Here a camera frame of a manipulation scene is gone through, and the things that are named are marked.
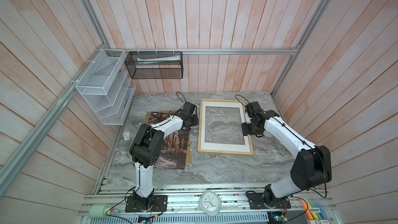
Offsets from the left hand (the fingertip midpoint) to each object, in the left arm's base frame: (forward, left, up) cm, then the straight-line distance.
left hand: (195, 122), depth 98 cm
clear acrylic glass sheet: (+2, -19, -6) cm, 20 cm away
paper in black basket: (+25, +26, +30) cm, 46 cm away
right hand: (-9, -30, +5) cm, 32 cm away
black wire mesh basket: (+34, +28, +20) cm, 49 cm away
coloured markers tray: (-47, -55, -3) cm, 73 cm away
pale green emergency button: (-48, +42, +3) cm, 63 cm away
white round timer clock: (-44, -7, -2) cm, 45 cm away
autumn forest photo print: (-19, +13, -6) cm, 24 cm away
